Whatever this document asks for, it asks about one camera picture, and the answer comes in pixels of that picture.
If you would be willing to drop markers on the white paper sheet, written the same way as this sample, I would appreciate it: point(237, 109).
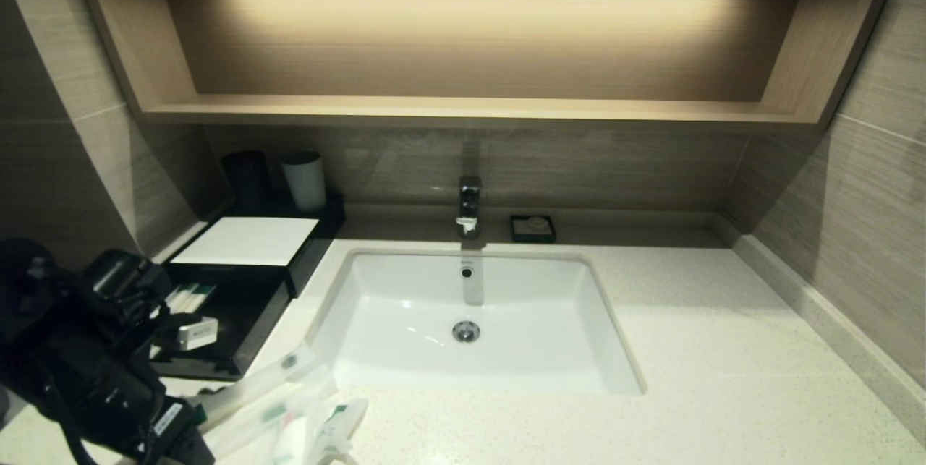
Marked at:
point(246, 241)

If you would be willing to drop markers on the chrome sink drain stopper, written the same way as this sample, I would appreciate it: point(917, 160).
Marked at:
point(466, 332)

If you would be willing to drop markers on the white sink basin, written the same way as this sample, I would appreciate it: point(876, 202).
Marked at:
point(535, 320)

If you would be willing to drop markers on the white cup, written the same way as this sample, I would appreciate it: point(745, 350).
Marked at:
point(304, 181)

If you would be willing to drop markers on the clear bag with white tube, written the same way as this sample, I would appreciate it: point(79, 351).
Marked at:
point(340, 421)

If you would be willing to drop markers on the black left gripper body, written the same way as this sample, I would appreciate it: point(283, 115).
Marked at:
point(119, 393)

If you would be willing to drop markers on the black soap dish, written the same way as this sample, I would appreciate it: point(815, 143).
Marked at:
point(515, 235)

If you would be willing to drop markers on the round soap bar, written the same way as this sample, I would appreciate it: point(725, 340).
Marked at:
point(536, 223)

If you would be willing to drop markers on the long clear toothbrush packet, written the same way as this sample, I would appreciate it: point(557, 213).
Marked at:
point(275, 414)

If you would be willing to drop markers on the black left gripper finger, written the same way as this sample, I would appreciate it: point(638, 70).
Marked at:
point(197, 440)
point(145, 458)

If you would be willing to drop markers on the black amenity box drawer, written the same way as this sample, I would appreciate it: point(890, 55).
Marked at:
point(246, 320)

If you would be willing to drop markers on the chrome faucet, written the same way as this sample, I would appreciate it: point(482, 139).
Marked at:
point(469, 201)

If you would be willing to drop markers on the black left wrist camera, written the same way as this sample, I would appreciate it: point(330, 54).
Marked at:
point(116, 270)

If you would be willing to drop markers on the wooden wall shelf niche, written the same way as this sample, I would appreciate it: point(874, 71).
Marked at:
point(463, 53)

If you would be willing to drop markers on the black cup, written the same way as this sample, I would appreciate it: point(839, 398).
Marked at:
point(244, 177)

